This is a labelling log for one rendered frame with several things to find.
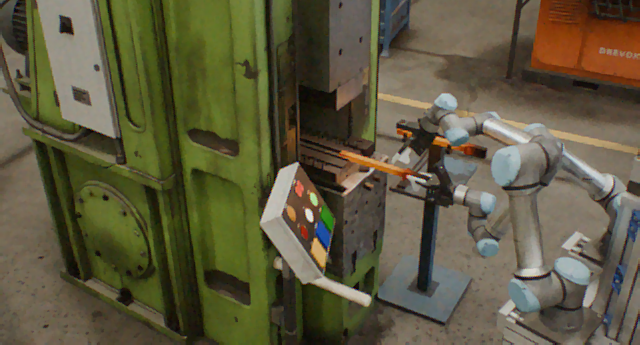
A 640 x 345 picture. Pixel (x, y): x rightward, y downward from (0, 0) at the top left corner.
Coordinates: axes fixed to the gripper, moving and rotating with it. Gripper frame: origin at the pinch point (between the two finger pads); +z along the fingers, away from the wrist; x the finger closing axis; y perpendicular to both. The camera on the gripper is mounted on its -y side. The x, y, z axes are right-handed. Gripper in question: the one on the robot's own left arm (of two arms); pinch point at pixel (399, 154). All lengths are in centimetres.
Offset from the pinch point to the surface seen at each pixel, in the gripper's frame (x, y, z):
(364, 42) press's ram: 8.1, -38.9, -24.6
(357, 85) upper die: 3.3, -30.8, -10.0
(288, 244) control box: -72, -3, 0
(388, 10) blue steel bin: 320, -121, 143
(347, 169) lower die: -3.6, -13.2, 21.6
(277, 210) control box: -70, -13, -6
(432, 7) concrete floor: 467, -120, 193
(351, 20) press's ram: -2, -45, -35
